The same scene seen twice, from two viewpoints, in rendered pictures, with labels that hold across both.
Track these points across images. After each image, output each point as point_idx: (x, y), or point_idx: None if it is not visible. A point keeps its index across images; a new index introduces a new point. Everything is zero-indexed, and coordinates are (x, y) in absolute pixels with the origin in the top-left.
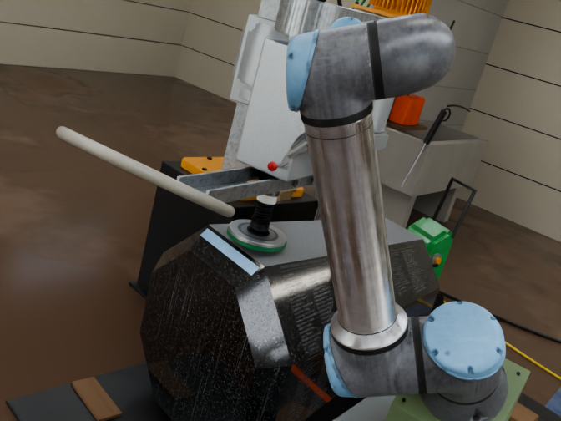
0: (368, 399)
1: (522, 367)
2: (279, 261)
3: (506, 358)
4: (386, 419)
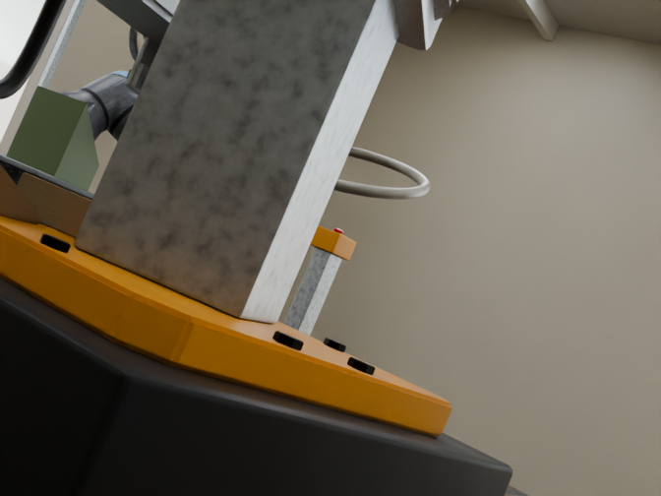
0: (85, 190)
1: (41, 87)
2: None
3: (49, 90)
4: (92, 178)
